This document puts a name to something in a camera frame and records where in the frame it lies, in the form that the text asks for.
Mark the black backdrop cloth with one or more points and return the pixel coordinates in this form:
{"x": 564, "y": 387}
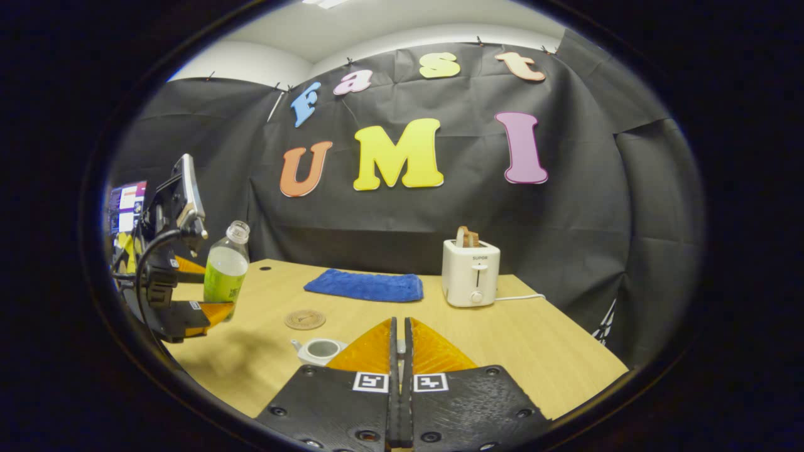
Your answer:
{"x": 565, "y": 220}

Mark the white teacup lid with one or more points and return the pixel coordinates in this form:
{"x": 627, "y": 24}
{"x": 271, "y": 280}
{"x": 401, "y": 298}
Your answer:
{"x": 401, "y": 346}

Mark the round cork coaster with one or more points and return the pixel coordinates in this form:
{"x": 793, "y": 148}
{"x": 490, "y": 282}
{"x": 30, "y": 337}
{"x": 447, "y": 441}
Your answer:
{"x": 304, "y": 319}

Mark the blue towel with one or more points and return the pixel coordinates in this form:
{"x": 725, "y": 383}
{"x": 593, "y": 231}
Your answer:
{"x": 367, "y": 285}

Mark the green label water bottle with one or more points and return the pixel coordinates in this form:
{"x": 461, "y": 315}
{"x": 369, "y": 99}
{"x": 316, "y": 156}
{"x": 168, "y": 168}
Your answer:
{"x": 225, "y": 276}

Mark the bread slice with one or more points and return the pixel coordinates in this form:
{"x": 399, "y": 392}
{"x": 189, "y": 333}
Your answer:
{"x": 467, "y": 237}

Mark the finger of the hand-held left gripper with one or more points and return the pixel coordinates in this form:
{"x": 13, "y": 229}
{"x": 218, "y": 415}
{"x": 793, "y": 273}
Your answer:
{"x": 188, "y": 320}
{"x": 188, "y": 265}

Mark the white toaster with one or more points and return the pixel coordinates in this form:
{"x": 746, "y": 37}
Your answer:
{"x": 471, "y": 276}

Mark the ceiling light panel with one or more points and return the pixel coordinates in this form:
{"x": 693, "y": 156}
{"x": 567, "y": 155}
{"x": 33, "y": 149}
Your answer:
{"x": 323, "y": 3}

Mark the white teacup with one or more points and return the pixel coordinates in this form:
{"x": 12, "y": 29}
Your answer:
{"x": 306, "y": 358}

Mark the computer monitor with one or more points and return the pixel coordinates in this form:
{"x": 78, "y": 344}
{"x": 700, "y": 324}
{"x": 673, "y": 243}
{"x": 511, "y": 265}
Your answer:
{"x": 129, "y": 207}

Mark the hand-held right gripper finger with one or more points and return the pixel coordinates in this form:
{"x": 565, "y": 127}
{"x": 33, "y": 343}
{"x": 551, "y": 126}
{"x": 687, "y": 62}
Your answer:
{"x": 394, "y": 408}
{"x": 407, "y": 408}

